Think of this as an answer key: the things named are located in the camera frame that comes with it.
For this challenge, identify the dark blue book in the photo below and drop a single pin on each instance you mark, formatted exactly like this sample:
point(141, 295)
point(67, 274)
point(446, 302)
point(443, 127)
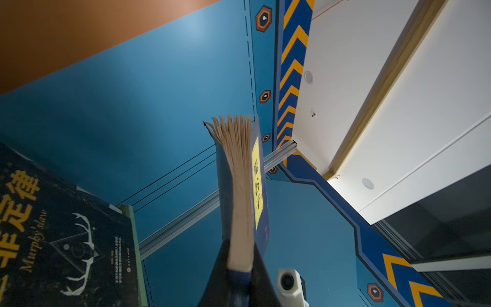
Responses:
point(242, 188)

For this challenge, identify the green wooden two-tier shelf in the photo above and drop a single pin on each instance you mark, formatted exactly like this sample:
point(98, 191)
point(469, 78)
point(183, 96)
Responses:
point(127, 210)

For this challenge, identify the black book with gold title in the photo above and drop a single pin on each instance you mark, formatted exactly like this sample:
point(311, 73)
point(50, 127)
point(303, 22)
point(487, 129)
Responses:
point(60, 246)

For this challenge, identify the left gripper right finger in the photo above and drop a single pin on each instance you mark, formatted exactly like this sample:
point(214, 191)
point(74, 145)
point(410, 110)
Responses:
point(262, 292)

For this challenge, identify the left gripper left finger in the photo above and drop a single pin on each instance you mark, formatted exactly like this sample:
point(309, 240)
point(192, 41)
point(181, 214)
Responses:
point(217, 292)

